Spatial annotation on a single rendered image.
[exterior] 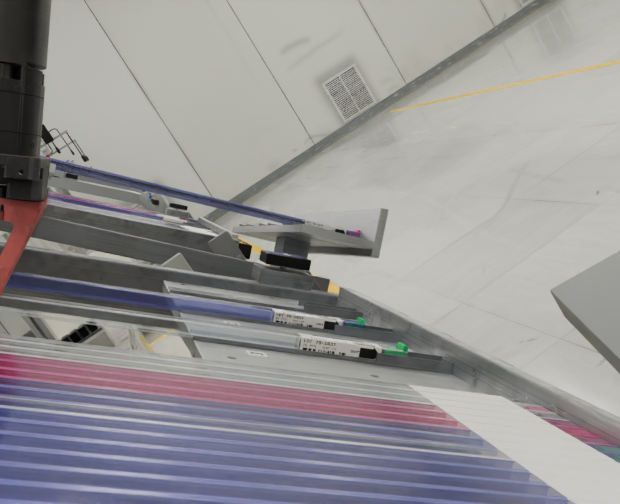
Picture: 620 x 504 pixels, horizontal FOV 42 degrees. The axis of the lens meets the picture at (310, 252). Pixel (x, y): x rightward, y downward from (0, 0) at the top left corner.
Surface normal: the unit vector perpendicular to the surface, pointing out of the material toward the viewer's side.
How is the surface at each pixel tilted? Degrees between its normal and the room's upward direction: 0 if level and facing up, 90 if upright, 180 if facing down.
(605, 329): 0
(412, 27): 90
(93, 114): 90
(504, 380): 47
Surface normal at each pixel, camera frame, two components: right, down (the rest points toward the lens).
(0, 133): 0.46, 0.12
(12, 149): 0.73, 0.13
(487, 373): -0.95, -0.16
